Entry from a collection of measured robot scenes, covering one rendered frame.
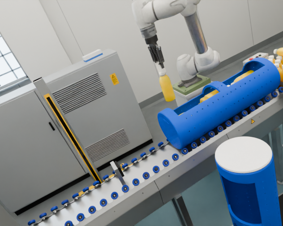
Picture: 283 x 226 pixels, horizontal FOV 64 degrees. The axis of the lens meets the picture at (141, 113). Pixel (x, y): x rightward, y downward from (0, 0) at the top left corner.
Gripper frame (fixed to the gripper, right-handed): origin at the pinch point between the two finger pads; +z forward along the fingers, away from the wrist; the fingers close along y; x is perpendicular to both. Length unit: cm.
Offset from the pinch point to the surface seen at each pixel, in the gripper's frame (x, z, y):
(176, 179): -23, 66, 19
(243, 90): 43, 34, 18
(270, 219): 4, 84, 64
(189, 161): -10, 61, 18
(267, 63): 72, 28, 13
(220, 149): 1, 45, 39
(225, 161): -4, 45, 48
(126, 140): -18, 123, -151
